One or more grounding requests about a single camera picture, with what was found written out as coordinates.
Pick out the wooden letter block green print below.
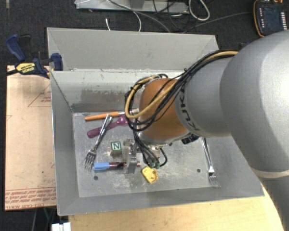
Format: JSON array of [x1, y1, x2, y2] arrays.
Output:
[[109, 141, 123, 156]]

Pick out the orange pencil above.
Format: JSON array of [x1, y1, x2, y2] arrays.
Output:
[[84, 111, 126, 122]]

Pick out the yellow flat plastic piece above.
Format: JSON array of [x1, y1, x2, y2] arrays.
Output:
[[141, 166, 159, 184]]

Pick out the brown cardboard board red print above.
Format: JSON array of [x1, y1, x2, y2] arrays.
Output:
[[4, 64, 57, 211]]

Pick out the grey metal bin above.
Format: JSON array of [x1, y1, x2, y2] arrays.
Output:
[[46, 27, 265, 217]]

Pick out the black cylinder on white bracket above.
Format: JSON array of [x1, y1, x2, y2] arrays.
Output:
[[181, 133, 199, 145]]

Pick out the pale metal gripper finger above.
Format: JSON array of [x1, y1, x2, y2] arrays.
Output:
[[121, 139, 135, 164], [126, 153, 144, 175]]

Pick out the silver metal fork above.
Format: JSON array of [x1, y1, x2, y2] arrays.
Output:
[[84, 114, 113, 172], [201, 137, 219, 186]]

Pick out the purple plastic spoon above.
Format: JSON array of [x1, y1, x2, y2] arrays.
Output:
[[87, 115, 129, 139]]

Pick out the blue and red-brown marker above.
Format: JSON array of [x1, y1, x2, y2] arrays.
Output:
[[93, 161, 127, 172]]

